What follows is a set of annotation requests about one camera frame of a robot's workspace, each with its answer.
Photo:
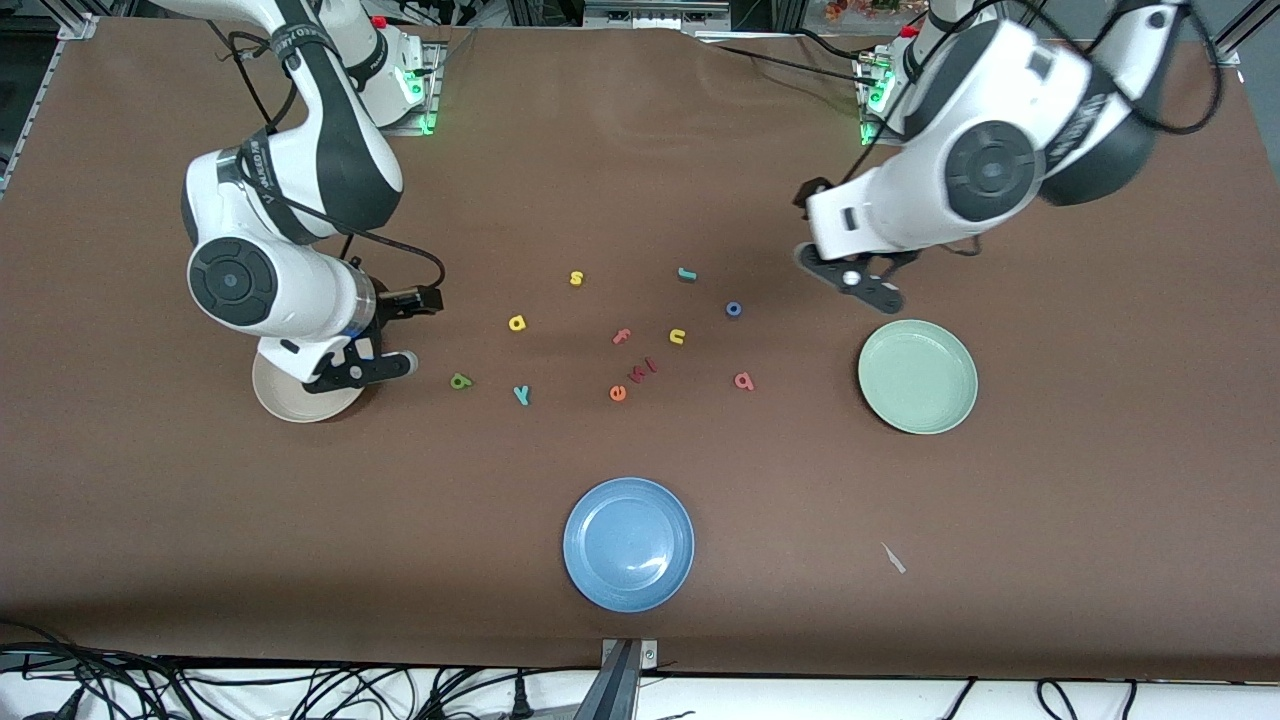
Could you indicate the left white Franka arm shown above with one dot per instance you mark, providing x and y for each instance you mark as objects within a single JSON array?
[{"x": 990, "y": 170}]

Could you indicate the right white Franka arm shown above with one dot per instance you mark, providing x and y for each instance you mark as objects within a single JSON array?
[{"x": 330, "y": 170}]

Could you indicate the beige brown round plate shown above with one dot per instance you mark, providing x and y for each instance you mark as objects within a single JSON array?
[{"x": 285, "y": 405}]

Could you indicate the green round plate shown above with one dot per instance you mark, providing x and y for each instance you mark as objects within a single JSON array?
[{"x": 917, "y": 377}]

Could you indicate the orange dried flowers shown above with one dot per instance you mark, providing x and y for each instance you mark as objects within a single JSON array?
[{"x": 870, "y": 8}]

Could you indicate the brown table cover sheet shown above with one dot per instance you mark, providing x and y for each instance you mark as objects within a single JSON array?
[{"x": 200, "y": 550}]

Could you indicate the silver equipment box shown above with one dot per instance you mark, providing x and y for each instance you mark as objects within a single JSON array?
[{"x": 655, "y": 15}]

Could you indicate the blue round plate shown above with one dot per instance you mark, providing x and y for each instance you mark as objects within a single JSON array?
[{"x": 628, "y": 545}]

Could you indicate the white paper scrap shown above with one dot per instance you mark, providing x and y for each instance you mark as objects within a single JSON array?
[{"x": 893, "y": 558}]

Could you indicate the black power plug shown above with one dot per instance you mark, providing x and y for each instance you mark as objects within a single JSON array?
[{"x": 520, "y": 700}]

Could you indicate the aluminium frame rail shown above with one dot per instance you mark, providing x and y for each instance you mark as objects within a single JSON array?
[
  {"x": 78, "y": 27},
  {"x": 1240, "y": 35}
]

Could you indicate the grey metal post bracket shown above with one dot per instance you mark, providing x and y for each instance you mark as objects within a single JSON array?
[{"x": 625, "y": 655}]

